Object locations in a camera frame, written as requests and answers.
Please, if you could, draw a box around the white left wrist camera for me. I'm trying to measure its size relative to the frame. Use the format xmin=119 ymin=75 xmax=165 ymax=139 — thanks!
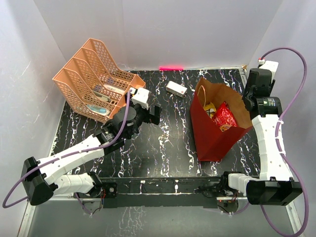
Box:
xmin=130 ymin=87 xmax=151 ymax=110

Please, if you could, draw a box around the red candy bag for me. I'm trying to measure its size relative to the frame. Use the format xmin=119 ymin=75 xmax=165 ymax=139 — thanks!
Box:
xmin=212 ymin=101 xmax=238 ymax=132

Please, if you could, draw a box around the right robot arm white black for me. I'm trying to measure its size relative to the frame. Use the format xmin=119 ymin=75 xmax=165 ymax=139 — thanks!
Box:
xmin=220 ymin=68 xmax=302 ymax=206

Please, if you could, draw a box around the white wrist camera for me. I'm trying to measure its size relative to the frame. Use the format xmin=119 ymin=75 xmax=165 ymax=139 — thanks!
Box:
xmin=258 ymin=59 xmax=279 ymax=79
xmin=130 ymin=87 xmax=151 ymax=110

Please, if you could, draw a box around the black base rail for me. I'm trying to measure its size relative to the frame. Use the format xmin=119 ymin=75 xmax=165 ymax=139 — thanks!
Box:
xmin=74 ymin=176 xmax=247 ymax=210

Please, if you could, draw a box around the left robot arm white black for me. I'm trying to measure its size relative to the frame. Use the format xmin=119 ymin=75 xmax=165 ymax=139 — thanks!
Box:
xmin=21 ymin=104 xmax=161 ymax=206

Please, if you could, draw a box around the pink plastic file organizer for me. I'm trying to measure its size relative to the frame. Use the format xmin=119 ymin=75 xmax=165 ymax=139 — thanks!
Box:
xmin=53 ymin=38 xmax=146 ymax=123

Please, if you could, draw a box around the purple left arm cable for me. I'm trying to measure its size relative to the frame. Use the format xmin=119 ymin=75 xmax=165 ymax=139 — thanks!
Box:
xmin=2 ymin=89 xmax=134 ymax=209

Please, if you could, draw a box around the white packet in organizer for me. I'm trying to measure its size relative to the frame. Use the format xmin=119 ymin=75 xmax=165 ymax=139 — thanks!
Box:
xmin=104 ymin=84 xmax=125 ymax=95

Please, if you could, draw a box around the yellow snack bag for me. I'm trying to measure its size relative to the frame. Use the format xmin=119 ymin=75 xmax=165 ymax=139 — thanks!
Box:
xmin=203 ymin=103 xmax=217 ymax=118

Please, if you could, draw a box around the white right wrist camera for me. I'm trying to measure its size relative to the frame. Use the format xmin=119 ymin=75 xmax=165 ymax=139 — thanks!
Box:
xmin=258 ymin=59 xmax=279 ymax=79

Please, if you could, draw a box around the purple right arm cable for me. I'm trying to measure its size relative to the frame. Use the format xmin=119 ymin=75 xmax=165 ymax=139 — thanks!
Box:
xmin=258 ymin=47 xmax=309 ymax=237

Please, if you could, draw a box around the small white red box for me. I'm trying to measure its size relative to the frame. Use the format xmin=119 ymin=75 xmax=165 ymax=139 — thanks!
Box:
xmin=166 ymin=81 xmax=188 ymax=98

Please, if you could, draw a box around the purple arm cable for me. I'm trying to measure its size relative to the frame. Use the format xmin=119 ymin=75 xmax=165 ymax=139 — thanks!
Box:
xmin=2 ymin=89 xmax=134 ymax=209
xmin=258 ymin=47 xmax=309 ymax=237

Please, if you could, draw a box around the red brown paper bag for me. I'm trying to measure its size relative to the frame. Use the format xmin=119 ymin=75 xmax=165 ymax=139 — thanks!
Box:
xmin=190 ymin=78 xmax=252 ymax=161

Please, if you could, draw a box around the blue white item in organizer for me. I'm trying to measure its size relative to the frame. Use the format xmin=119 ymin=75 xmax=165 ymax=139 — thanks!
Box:
xmin=86 ymin=105 xmax=110 ymax=116

